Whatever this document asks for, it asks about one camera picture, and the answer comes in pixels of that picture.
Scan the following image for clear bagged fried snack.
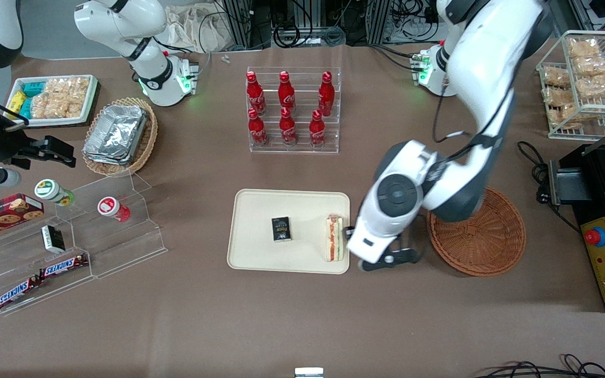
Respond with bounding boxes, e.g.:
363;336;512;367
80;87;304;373
568;38;601;58
557;104;594;130
576;73;605;99
544;86;576;108
573;55;605;78
541;66;572;88

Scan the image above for small black white box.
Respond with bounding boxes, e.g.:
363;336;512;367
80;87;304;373
41;225;66;254

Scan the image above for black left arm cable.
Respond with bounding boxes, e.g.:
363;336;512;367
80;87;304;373
433;52;518;161

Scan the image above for clear acrylic bottle rack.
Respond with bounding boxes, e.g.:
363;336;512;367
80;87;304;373
246;67;342;154

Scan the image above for clear acrylic stepped shelf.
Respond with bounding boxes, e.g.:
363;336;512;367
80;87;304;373
0;171;168;316

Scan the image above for green sunflower yogurt cup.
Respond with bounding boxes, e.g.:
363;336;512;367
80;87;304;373
35;179;75;206

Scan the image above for red strawberry yogurt cup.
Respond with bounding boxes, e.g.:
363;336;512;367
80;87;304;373
98;196;131;223

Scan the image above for cream plastic tray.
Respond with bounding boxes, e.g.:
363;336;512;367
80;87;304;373
227;189;351;275

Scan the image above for clear bagged rice cracker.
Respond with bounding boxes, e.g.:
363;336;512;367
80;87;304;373
30;93;51;119
69;77;91;118
45;79;70;119

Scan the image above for red cola bottle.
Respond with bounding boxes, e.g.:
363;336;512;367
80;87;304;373
248;108;268;148
279;107;298;146
309;109;327;149
318;71;336;117
246;71;266;116
278;71;296;111

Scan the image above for black machine power cable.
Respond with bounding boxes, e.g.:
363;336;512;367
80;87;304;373
517;141;584;234

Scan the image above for black floor cables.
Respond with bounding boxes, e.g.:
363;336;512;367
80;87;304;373
473;353;605;378

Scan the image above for oval wicker basket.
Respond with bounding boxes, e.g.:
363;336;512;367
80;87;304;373
82;97;159;176

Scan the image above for aluminium frame post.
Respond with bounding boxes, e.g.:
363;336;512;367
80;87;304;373
222;0;272;50
368;0;391;45

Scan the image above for small black card box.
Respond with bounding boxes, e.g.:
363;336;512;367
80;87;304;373
272;217;293;243

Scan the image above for red plaid cookie box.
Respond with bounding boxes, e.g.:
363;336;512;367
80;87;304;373
0;194;45;243

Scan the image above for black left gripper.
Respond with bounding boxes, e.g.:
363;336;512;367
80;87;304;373
343;226;425;272

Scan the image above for black cable bundle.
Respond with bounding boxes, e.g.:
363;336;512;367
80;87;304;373
273;0;346;49

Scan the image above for Snickers chocolate bar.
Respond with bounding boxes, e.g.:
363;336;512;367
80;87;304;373
0;277;40;310
40;254;89;280

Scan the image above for triangle sandwich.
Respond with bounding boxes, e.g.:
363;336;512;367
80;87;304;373
325;214;344;262

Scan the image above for round flat wicker basket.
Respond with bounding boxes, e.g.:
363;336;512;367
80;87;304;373
427;186;527;277

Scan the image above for aluminium foil tray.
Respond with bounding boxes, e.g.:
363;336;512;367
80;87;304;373
84;150;131;165
85;104;148;161

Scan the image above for white rectangular snack tray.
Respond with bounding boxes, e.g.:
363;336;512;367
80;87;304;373
6;75;98;128

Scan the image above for cream cloth bag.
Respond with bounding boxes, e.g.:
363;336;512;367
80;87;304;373
166;3;230;53

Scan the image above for white wire rack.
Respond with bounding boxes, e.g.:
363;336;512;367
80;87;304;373
537;30;605;140

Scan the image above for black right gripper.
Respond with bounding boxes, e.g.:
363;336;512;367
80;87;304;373
0;131;76;170

